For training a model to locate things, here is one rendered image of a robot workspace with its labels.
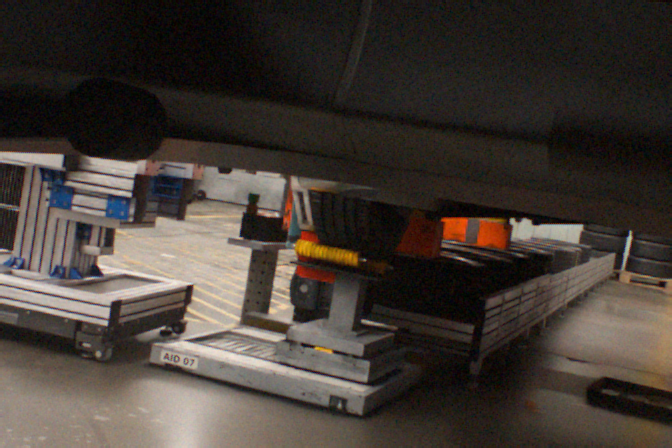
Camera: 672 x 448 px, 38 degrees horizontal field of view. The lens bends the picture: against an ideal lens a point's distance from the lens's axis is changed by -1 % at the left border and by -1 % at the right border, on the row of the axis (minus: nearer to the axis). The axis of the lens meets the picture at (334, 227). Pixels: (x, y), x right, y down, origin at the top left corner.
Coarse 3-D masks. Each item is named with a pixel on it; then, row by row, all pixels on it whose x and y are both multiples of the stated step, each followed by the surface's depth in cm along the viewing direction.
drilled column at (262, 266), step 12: (252, 252) 451; (264, 252) 449; (276, 252) 454; (252, 264) 450; (264, 264) 450; (276, 264) 456; (252, 276) 450; (264, 276) 449; (252, 288) 450; (264, 288) 449; (252, 300) 450; (264, 300) 450; (264, 312) 453; (240, 324) 452
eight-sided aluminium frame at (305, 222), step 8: (296, 184) 349; (296, 192) 352; (304, 192) 350; (296, 200) 355; (304, 200) 353; (296, 208) 358; (304, 208) 362; (304, 216) 364; (304, 224) 363; (312, 224) 362
